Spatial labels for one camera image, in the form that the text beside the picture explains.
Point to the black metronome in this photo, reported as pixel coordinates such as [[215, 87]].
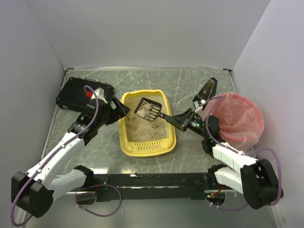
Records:
[[208, 91]]

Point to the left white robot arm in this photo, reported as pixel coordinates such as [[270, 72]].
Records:
[[36, 190]]

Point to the black litter scoop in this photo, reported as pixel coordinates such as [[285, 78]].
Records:
[[149, 110]]

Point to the cat litter pellets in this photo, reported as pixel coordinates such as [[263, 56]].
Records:
[[140, 130]]

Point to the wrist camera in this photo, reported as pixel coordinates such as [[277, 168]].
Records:
[[98, 93], [199, 105]]

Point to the black flat box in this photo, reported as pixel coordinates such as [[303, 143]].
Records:
[[73, 97]]

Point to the red basket with bag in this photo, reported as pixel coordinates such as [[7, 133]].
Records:
[[241, 122]]

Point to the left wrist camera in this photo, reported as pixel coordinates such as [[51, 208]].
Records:
[[98, 93]]

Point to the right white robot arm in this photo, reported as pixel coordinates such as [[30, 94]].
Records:
[[255, 179]]

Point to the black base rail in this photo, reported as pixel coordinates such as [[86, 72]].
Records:
[[152, 186]]

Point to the yellow litter box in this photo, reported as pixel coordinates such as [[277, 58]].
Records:
[[147, 148]]

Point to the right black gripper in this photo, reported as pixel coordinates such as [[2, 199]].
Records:
[[186, 121]]

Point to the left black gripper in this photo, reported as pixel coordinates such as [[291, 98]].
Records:
[[110, 111]]

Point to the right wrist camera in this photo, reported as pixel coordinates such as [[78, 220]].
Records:
[[199, 105]]

